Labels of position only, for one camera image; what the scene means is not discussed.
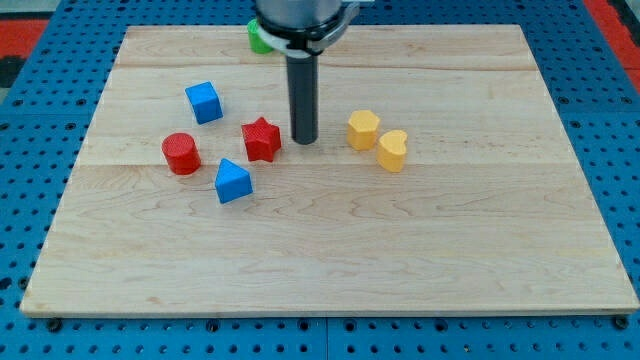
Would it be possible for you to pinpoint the grey robot arm flange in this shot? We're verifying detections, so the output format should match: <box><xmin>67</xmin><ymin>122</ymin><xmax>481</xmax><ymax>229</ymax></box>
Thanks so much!
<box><xmin>255</xmin><ymin>0</ymin><xmax>360</xmax><ymax>58</ymax></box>

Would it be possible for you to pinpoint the blue triangle block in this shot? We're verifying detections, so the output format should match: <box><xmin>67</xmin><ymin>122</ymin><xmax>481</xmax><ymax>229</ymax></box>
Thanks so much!
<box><xmin>214</xmin><ymin>158</ymin><xmax>253</xmax><ymax>204</ymax></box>

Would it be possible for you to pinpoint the blue cube block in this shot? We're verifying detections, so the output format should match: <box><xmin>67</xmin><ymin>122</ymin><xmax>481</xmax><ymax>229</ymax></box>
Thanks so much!
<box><xmin>185</xmin><ymin>82</ymin><xmax>224</xmax><ymax>125</ymax></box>

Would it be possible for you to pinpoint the yellow hexagon block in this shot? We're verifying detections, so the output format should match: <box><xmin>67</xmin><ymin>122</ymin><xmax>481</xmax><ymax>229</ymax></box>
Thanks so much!
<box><xmin>347</xmin><ymin>110</ymin><xmax>380</xmax><ymax>151</ymax></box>

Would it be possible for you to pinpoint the red star block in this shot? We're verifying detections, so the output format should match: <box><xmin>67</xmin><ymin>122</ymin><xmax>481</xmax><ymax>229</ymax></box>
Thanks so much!
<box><xmin>241</xmin><ymin>117</ymin><xmax>282</xmax><ymax>162</ymax></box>

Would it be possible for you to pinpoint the yellow heart block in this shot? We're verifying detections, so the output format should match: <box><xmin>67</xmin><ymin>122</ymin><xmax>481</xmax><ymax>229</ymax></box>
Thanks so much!
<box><xmin>376</xmin><ymin>130</ymin><xmax>408</xmax><ymax>173</ymax></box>

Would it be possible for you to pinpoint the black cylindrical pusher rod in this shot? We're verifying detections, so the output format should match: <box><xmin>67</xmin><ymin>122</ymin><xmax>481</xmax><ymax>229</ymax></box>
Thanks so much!
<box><xmin>286</xmin><ymin>56</ymin><xmax>318</xmax><ymax>145</ymax></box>

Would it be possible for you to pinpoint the light wooden board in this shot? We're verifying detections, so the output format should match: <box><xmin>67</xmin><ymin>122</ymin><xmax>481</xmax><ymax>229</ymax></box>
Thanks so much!
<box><xmin>21</xmin><ymin>25</ymin><xmax>639</xmax><ymax>318</ymax></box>

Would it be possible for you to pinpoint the red cylinder block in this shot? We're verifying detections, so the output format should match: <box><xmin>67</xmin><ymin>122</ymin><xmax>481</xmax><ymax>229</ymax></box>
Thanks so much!
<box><xmin>161</xmin><ymin>132</ymin><xmax>201</xmax><ymax>175</ymax></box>

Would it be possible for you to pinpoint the green block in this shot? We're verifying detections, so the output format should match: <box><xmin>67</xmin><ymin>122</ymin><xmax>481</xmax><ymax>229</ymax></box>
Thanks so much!
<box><xmin>246</xmin><ymin>18</ymin><xmax>273</xmax><ymax>54</ymax></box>

